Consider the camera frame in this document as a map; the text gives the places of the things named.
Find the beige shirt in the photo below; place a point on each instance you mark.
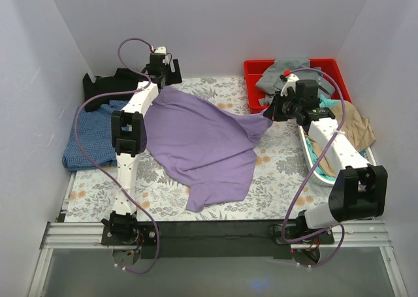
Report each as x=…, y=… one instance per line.
x=358, y=131

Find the floral patterned table mat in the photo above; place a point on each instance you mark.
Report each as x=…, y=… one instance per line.
x=280, y=169

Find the black folded shirt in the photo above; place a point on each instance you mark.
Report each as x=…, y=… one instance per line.
x=123, y=80

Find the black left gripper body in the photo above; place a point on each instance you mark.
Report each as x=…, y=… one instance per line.
x=176, y=74

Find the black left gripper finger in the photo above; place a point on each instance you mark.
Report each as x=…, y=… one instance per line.
x=175, y=75
x=163, y=79

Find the purple polo shirt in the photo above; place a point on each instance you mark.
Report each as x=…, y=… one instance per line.
x=203, y=147

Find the red plastic bin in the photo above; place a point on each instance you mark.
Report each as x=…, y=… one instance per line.
x=253, y=70

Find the aluminium front rail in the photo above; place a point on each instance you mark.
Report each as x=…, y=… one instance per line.
x=215, y=258

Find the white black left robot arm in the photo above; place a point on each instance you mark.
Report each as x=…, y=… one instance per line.
x=129, y=141

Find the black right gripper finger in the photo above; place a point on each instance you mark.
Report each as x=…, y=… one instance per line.
x=285, y=113
x=274, y=111

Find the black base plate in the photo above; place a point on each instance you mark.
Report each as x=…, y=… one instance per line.
x=211, y=239

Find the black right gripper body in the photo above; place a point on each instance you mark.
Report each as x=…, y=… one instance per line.
x=276, y=108

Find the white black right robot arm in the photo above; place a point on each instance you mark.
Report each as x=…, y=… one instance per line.
x=359, y=190

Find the teal shirt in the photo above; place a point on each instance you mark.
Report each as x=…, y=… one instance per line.
x=315, y=150

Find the grey shirt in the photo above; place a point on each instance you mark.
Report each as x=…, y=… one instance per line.
x=270, y=81

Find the blue checked folded shirt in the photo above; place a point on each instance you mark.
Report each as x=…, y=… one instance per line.
x=94, y=132

